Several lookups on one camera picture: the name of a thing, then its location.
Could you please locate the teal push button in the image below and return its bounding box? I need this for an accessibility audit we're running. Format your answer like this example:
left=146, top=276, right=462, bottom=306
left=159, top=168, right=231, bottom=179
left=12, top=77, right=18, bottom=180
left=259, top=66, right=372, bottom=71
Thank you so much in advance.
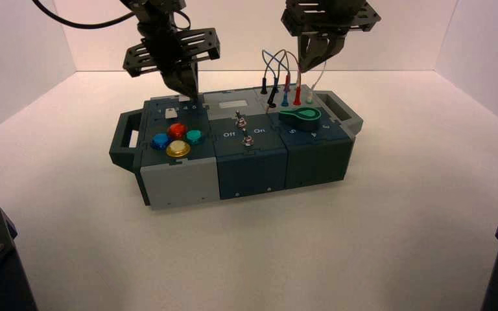
left=185, top=129, right=205, bottom=146

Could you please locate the blue push button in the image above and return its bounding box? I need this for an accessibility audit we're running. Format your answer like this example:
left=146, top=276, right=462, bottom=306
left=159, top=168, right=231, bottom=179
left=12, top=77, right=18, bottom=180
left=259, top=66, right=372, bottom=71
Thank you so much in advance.
left=150, top=133, right=172, bottom=152

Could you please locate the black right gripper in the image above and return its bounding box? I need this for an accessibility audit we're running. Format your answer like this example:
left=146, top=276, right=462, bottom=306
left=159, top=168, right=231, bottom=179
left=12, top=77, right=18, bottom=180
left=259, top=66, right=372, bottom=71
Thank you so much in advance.
left=280, top=0, right=382, bottom=73

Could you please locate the red jumper wire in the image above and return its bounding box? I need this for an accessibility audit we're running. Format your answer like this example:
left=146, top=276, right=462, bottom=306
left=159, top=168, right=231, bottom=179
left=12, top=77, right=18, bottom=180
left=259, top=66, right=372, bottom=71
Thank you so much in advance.
left=285, top=51, right=303, bottom=87

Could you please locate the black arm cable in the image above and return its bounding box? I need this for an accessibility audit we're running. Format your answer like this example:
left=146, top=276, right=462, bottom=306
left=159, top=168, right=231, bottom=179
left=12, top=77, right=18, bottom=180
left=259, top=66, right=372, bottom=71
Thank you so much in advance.
left=32, top=0, right=137, bottom=30

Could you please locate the red push button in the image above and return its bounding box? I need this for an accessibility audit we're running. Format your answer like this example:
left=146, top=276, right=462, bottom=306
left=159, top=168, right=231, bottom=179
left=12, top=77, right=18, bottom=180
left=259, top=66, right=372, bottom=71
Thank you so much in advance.
left=167, top=122, right=189, bottom=141

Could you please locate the green rotary knob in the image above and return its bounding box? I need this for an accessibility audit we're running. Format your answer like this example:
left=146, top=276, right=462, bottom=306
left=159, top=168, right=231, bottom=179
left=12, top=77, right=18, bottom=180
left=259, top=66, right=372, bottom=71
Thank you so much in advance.
left=278, top=106, right=322, bottom=133

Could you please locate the blue jumper wire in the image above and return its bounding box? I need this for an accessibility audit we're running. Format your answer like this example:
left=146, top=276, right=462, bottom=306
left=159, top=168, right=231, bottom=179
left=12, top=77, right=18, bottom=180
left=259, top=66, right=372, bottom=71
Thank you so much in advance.
left=261, top=49, right=291, bottom=87

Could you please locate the grey jumper wire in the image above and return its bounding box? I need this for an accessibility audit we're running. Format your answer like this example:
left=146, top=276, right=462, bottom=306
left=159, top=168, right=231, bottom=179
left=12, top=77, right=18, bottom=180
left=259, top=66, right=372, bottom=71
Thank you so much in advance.
left=264, top=49, right=298, bottom=82

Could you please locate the yellow push button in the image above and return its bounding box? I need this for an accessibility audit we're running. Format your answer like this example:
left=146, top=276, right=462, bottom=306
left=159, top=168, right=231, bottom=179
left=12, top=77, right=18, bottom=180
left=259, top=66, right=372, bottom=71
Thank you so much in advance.
left=165, top=140, right=192, bottom=159

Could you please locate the white jumper wire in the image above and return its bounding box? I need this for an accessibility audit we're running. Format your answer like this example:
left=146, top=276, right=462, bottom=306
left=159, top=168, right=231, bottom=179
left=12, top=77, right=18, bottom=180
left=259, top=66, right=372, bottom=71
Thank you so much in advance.
left=311, top=60, right=328, bottom=91

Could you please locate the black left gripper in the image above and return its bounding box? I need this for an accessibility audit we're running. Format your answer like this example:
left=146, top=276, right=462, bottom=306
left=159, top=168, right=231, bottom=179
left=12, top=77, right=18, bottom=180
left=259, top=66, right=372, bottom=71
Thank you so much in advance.
left=123, top=15, right=222, bottom=101

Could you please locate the dark teal grey task box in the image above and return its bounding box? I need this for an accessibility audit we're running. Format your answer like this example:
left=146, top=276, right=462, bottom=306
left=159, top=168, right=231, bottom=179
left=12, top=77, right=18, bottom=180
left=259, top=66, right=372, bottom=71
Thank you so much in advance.
left=108, top=87, right=364, bottom=211

